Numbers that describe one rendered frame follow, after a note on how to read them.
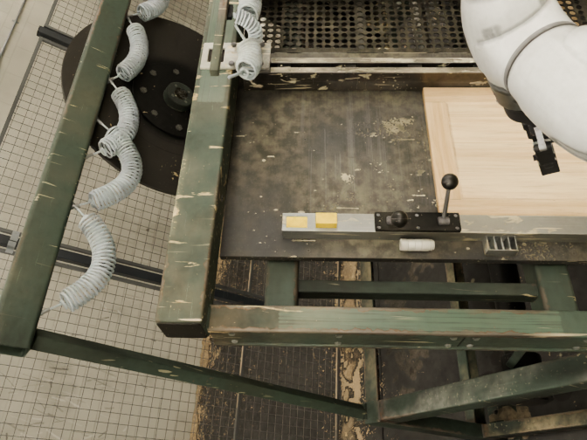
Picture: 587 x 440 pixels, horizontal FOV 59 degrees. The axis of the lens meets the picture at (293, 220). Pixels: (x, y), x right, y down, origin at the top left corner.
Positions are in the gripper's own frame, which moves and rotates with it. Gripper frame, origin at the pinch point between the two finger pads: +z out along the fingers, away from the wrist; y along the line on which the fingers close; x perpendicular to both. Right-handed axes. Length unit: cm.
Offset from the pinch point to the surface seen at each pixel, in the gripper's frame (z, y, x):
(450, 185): 13.5, -8.8, -20.0
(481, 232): 27.5, -2.9, -17.5
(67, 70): -19, -71, -131
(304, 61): 4, -56, -53
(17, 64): 109, -380, -501
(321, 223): 7.4, -3.8, -49.0
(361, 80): 15, -52, -41
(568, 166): 42.6, -24.1, 3.7
